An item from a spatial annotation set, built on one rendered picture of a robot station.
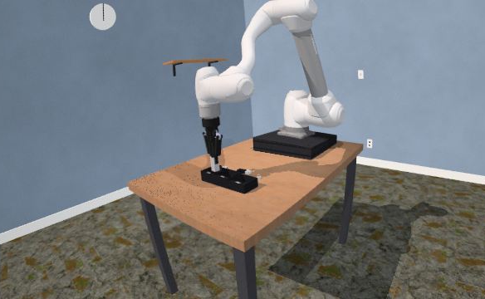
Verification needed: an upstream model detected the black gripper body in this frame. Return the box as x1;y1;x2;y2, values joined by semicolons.
202;117;220;140

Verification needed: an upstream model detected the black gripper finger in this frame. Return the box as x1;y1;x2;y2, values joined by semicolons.
208;130;223;172
203;131;213;171

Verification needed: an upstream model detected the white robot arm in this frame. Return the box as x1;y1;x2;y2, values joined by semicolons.
195;0;345;139

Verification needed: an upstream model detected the black rack of three bins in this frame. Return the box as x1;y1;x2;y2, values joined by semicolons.
200;167;258;194

